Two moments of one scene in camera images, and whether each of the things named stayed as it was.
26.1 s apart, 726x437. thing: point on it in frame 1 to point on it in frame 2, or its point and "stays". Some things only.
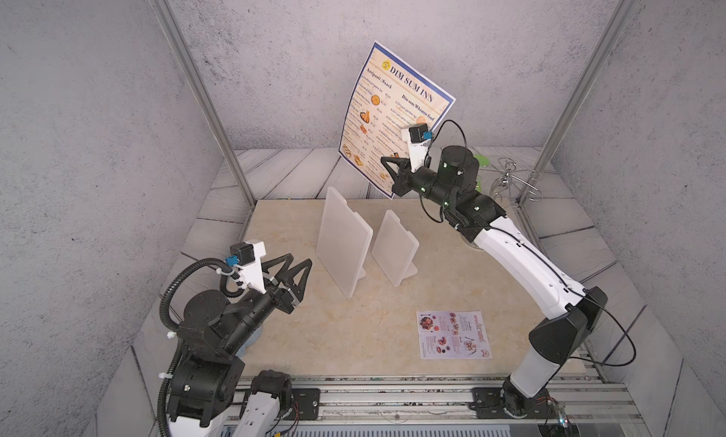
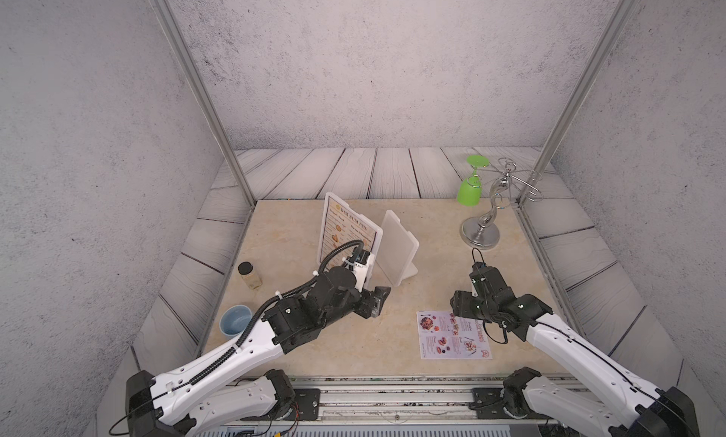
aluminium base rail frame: (444, 401) stays
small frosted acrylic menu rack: (394, 249) stays
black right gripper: (404, 177) to (460, 304)
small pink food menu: (452, 335) stays
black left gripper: (290, 274) to (368, 310)
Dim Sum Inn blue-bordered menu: (390, 97) to (343, 225)
